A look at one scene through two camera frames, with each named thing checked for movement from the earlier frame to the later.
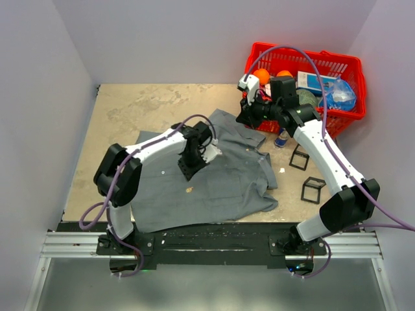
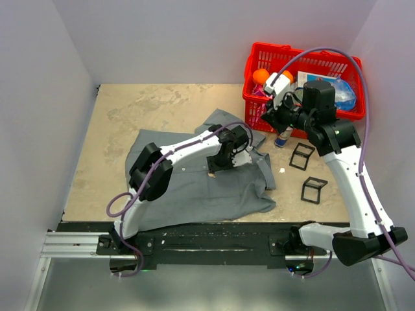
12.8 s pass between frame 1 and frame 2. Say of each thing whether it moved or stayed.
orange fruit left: stayed
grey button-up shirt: stayed
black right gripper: moved
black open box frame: stayed
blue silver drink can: stayed
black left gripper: moved
